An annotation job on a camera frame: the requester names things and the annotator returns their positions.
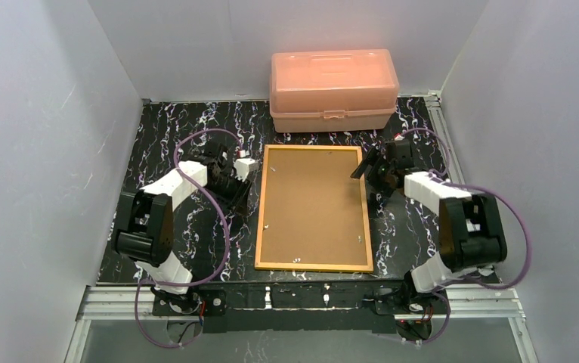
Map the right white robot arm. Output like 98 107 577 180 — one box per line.
351 139 507 307

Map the orange plastic storage box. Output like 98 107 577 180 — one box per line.
269 49 400 133

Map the brown cardboard backing board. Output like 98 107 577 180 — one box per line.
260 148 369 265

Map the aluminium side rail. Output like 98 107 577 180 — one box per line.
423 90 465 185

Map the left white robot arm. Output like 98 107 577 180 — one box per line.
110 142 258 296

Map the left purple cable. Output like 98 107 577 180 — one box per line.
134 129 246 350

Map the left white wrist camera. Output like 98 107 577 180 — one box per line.
234 157 259 181

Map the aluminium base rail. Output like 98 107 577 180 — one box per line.
77 281 525 320

